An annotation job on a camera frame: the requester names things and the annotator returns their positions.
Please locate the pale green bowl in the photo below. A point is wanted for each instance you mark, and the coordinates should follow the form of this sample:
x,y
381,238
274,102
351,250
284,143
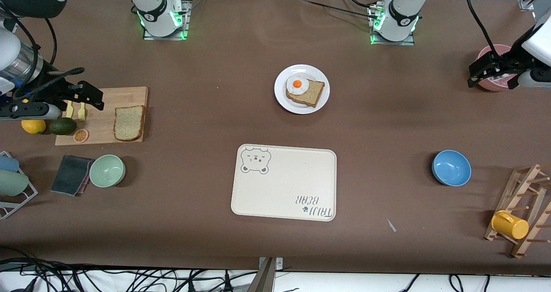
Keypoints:
x,y
107,170

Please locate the orange fruit slice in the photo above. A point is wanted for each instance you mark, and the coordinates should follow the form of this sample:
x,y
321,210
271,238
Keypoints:
x,y
81,135

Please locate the wooden cutting board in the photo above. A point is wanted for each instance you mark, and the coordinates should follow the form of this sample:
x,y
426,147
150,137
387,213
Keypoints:
x,y
103,111

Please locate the blue bowl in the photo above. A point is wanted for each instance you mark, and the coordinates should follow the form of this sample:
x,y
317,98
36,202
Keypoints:
x,y
451,168

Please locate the cream bear print tray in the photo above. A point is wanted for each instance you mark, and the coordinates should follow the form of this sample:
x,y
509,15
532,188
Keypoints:
x,y
284,184

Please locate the yellow lemon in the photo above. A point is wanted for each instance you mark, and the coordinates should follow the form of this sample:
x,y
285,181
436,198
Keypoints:
x,y
33,127

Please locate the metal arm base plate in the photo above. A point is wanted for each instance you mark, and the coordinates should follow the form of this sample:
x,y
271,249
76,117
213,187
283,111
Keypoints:
x,y
391,43
165,38

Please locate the dark green avocado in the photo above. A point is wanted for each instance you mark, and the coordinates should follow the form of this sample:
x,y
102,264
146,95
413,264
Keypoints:
x,y
63,126

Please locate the metal table clamp bracket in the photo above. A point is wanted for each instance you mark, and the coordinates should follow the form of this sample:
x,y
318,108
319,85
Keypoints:
x,y
267,279

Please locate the pale green cup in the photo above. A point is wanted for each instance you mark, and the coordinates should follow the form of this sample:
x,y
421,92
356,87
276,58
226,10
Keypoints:
x,y
13,183

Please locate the dark grey cloth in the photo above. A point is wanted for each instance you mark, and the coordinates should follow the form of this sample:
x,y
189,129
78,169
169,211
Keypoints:
x,y
71,175

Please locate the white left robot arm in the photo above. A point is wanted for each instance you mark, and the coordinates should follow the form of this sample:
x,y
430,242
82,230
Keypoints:
x,y
402,7

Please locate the yellow toy knife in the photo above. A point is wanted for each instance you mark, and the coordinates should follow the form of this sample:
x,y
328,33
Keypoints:
x,y
69,111

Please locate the yellow mug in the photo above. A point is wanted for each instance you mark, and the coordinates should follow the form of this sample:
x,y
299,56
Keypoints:
x,y
512,227

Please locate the wooden mug rack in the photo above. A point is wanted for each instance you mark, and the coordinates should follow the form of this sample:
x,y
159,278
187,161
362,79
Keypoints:
x,y
519,249

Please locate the brown bread slice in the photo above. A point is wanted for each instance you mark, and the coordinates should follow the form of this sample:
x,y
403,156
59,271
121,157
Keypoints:
x,y
129,124
312,94

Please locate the pink bowl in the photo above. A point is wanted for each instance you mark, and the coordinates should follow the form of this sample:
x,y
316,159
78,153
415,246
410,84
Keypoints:
x,y
497,84

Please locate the small grey paper scrap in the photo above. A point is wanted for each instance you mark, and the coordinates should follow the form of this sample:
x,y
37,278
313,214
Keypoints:
x,y
391,225

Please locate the toy fried egg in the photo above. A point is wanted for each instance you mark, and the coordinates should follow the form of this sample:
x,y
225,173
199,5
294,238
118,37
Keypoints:
x,y
297,84

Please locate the white round plate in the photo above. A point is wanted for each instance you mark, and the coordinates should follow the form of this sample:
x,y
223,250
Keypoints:
x,y
316,71

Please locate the yellow toy fork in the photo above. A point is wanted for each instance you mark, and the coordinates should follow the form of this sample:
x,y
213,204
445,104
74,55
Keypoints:
x,y
82,113

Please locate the blue cup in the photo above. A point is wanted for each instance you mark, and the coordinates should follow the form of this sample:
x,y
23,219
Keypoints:
x,y
8,164

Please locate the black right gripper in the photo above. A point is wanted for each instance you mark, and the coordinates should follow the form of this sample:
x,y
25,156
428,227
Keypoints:
x,y
48,90

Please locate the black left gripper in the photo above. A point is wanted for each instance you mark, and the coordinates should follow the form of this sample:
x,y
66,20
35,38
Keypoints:
x,y
510,63

